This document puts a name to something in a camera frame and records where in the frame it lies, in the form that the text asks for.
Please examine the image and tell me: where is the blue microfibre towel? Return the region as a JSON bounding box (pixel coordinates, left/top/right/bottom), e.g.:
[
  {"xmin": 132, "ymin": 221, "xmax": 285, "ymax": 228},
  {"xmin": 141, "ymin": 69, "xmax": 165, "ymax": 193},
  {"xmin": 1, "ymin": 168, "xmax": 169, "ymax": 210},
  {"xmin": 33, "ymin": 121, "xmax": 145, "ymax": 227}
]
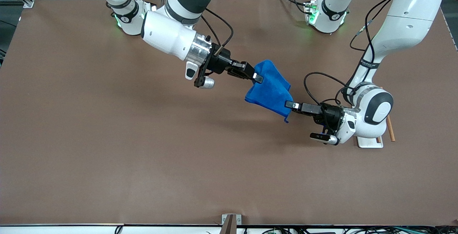
[{"xmin": 245, "ymin": 60, "xmax": 292, "ymax": 124}]

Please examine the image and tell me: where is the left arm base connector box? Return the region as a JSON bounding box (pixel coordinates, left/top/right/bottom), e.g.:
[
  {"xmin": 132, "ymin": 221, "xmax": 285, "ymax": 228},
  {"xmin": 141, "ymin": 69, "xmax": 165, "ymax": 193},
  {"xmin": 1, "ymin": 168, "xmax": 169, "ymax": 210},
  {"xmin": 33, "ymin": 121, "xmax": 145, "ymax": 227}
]
[{"xmin": 304, "ymin": 0, "xmax": 319, "ymax": 25}]

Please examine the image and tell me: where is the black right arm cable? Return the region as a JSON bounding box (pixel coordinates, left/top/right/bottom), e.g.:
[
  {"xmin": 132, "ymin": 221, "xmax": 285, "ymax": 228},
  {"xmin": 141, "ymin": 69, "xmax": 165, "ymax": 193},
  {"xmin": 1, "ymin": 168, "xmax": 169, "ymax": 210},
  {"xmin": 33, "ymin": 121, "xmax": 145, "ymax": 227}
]
[{"xmin": 114, "ymin": 0, "xmax": 234, "ymax": 57}]

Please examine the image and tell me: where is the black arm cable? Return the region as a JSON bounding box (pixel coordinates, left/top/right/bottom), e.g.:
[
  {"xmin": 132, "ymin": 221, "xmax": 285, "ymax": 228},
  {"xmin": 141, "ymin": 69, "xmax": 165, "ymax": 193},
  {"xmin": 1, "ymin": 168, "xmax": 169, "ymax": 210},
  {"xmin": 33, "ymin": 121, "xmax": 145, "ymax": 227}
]
[
  {"xmin": 303, "ymin": 0, "xmax": 395, "ymax": 106},
  {"xmin": 114, "ymin": 0, "xmax": 234, "ymax": 57}
]

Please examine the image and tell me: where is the white rack base plate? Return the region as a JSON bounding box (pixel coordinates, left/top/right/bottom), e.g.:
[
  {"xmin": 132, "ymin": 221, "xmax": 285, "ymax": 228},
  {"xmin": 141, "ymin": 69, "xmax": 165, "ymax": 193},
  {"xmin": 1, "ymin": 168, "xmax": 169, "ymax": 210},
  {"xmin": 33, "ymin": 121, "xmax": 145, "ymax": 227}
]
[{"xmin": 354, "ymin": 136, "xmax": 384, "ymax": 149}]

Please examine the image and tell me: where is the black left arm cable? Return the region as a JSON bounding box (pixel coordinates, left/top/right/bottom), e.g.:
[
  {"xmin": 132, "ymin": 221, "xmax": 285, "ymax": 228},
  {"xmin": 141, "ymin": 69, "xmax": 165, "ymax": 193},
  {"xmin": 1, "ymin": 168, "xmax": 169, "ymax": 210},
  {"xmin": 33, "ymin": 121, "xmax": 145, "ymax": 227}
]
[{"xmin": 303, "ymin": 0, "xmax": 395, "ymax": 106}]

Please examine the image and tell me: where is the metal table edge bracket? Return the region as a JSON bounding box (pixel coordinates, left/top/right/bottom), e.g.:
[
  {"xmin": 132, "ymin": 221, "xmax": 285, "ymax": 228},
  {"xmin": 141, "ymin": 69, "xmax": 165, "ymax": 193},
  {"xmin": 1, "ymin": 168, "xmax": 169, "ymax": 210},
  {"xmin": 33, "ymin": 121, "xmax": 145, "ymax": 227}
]
[{"xmin": 221, "ymin": 214, "xmax": 242, "ymax": 234}]

